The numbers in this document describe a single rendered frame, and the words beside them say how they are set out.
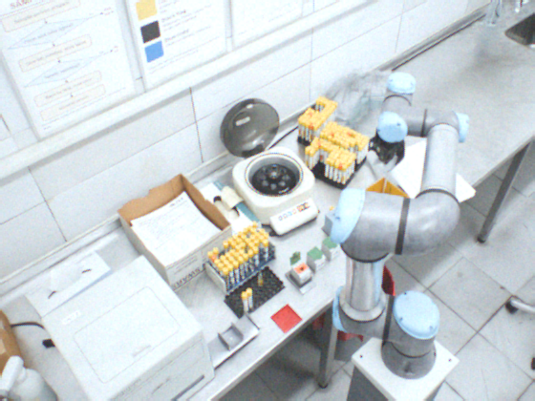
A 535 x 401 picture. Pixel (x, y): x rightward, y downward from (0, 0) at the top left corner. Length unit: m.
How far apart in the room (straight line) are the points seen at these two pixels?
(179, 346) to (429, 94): 1.55
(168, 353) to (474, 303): 1.83
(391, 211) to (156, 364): 0.64
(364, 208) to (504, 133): 1.35
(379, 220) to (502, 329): 1.83
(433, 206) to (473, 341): 1.71
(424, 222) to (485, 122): 1.34
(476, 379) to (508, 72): 1.38
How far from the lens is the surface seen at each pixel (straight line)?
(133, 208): 1.81
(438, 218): 1.07
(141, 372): 1.32
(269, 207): 1.76
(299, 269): 1.66
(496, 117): 2.39
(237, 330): 1.58
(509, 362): 2.75
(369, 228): 1.05
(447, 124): 1.35
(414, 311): 1.41
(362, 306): 1.35
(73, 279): 1.77
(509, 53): 2.78
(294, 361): 2.56
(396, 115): 1.37
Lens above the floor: 2.36
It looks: 48 degrees down
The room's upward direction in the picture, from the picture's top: 2 degrees clockwise
